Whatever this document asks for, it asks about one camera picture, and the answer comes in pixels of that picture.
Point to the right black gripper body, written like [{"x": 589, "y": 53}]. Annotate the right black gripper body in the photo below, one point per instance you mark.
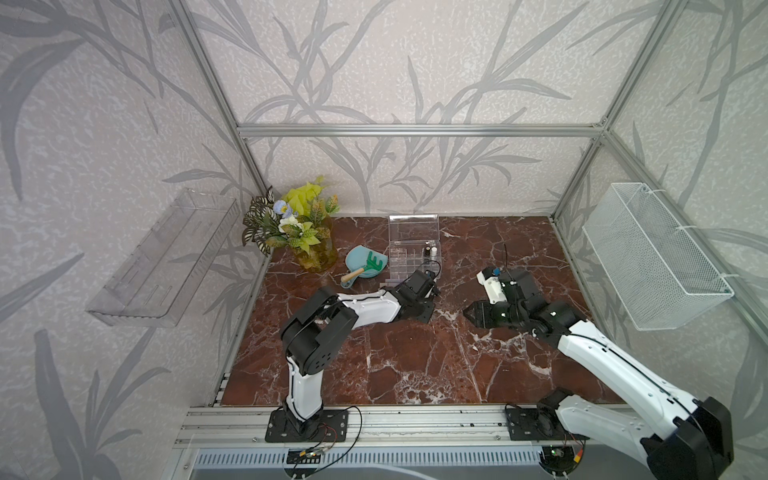
[{"x": 498, "y": 315}]

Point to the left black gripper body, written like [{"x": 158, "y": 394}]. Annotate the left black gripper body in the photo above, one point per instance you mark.
[{"x": 422, "y": 311}]

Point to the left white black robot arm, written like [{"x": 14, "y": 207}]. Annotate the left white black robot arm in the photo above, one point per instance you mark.
[{"x": 316, "y": 332}]

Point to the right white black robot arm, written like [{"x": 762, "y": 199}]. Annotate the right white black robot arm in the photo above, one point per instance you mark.
[{"x": 674, "y": 434}]

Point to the clear acrylic lipstick organizer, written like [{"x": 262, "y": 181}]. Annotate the clear acrylic lipstick organizer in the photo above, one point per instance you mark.
[{"x": 407, "y": 237}]

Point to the green toy rake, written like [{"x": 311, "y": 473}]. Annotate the green toy rake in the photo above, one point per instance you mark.
[{"x": 375, "y": 261}]

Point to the teal toy shovel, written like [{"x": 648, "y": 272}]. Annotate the teal toy shovel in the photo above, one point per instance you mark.
[{"x": 355, "y": 262}]

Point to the artificial flowers in yellow vase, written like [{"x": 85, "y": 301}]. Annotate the artificial flowers in yellow vase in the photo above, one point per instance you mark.
[{"x": 300, "y": 221}]

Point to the right electronics board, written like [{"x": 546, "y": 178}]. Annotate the right electronics board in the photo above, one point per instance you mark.
[{"x": 560, "y": 462}]

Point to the electronics board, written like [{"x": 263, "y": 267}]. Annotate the electronics board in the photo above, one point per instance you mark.
[
  {"x": 560, "y": 462},
  {"x": 303, "y": 457}
]

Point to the left electronics board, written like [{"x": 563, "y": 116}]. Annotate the left electronics board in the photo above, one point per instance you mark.
[{"x": 303, "y": 457}]

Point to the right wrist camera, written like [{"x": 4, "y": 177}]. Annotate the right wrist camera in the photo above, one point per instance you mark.
[{"x": 488, "y": 278}]

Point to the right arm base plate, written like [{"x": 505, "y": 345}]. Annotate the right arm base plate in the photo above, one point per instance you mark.
[{"x": 540, "y": 422}]

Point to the white wire mesh basket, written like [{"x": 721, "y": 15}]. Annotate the white wire mesh basket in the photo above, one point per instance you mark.
[{"x": 661, "y": 275}]

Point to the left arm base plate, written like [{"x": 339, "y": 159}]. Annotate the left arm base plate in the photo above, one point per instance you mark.
[{"x": 328, "y": 425}]

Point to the aluminium front rail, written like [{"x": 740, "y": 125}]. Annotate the aluminium front rail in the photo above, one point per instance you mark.
[{"x": 451, "y": 425}]

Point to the clear plastic wall shelf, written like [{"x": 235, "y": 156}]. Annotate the clear plastic wall shelf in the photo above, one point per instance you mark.
[{"x": 156, "y": 283}]

